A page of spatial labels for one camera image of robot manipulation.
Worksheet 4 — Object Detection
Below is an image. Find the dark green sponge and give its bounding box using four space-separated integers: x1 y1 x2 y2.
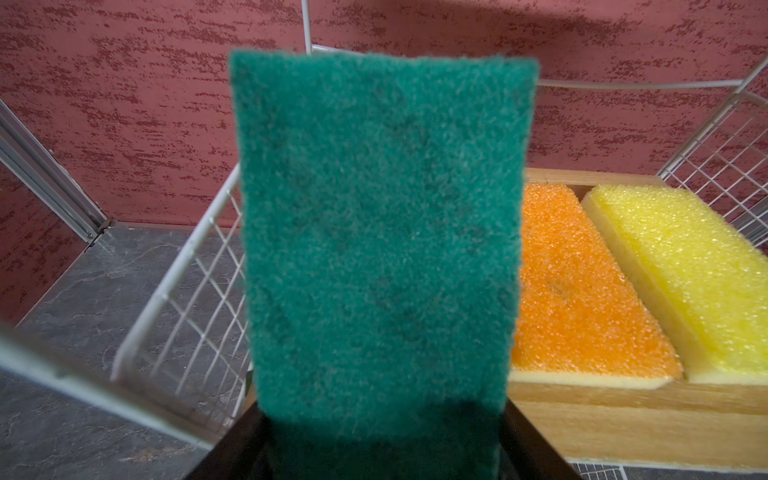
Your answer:
229 50 540 479

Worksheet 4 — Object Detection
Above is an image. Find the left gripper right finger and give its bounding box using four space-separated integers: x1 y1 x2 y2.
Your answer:
500 400 582 480

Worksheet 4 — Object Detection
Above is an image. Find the white wire shelf rack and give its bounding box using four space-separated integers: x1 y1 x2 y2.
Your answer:
0 0 768 480

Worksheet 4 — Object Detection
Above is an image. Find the yellow sponge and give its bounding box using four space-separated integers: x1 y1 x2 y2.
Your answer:
582 185 767 386

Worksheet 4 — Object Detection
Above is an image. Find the orange sponge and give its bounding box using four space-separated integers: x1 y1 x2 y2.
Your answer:
509 183 683 390

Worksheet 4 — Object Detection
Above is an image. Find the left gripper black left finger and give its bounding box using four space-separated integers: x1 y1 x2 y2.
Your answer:
185 403 270 480

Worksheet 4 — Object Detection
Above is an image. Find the middle wooden shelf board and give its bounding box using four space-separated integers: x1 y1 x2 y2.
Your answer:
239 167 768 475

